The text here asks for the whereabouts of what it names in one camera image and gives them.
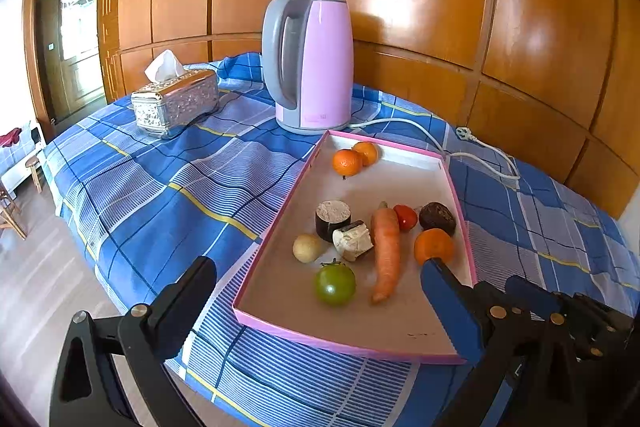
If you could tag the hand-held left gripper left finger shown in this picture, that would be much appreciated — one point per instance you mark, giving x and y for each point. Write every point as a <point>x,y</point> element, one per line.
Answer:
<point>197,282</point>

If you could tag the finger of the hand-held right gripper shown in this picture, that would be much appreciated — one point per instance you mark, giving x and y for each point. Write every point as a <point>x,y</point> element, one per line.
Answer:
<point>487,293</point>
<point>530,293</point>

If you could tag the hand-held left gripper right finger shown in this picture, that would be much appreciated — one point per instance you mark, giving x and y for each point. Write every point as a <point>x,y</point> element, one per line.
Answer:
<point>450,307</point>

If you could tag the large orange mandarin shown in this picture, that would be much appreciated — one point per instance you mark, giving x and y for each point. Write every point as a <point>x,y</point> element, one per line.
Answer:
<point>433,246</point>
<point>347,162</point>

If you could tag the orange carrot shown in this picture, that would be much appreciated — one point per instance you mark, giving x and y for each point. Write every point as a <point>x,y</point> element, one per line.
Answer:
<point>387,252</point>

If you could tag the dark brown round fruit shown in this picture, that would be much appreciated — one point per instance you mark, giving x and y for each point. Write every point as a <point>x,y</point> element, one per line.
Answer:
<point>437,218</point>

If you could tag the small red tomato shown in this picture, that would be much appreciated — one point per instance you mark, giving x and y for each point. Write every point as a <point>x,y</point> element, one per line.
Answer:
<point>406,217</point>

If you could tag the pink-rimmed white tray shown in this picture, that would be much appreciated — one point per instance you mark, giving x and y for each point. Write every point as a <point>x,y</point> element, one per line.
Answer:
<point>350,322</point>

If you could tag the small yellow potato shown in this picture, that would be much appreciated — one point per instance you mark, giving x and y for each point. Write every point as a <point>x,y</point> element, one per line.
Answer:
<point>307,248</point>

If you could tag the irregular eggplant piece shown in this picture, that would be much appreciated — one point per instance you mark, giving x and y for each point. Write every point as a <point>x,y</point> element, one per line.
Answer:
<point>354,241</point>

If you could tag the green tomato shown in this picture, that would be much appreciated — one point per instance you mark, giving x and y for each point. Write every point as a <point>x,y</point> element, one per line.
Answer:
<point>335,285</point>

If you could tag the round eggplant piece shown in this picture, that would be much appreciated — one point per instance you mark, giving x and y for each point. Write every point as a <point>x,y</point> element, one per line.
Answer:
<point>331,216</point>

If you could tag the small orange mandarin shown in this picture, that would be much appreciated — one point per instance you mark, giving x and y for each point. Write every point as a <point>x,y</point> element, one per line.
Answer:
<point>369,152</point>

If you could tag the blue plaid cloth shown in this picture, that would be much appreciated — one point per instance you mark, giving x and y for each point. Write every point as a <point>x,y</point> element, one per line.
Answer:
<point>175,187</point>

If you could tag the silver embossed tissue box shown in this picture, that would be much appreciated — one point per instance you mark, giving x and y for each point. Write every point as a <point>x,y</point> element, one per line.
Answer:
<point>180,104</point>

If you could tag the small wooden stool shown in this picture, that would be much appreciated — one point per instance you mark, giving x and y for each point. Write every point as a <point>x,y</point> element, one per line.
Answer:
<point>34,169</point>

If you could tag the wooden chair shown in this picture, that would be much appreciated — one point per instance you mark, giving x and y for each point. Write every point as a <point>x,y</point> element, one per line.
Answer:
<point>10,214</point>

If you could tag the white furniture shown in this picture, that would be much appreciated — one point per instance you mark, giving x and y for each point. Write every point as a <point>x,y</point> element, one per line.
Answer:
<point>15,162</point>

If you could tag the white tissue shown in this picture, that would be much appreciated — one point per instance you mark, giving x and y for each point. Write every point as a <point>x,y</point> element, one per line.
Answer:
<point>164,66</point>

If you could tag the red cloth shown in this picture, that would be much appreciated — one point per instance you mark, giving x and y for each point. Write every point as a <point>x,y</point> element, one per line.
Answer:
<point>10,138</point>

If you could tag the pink electric kettle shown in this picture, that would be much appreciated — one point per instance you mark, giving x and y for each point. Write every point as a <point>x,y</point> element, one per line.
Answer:
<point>325,67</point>

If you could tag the wooden glazed door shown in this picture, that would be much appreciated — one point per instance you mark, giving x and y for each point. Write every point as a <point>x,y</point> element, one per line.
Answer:
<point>75,37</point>

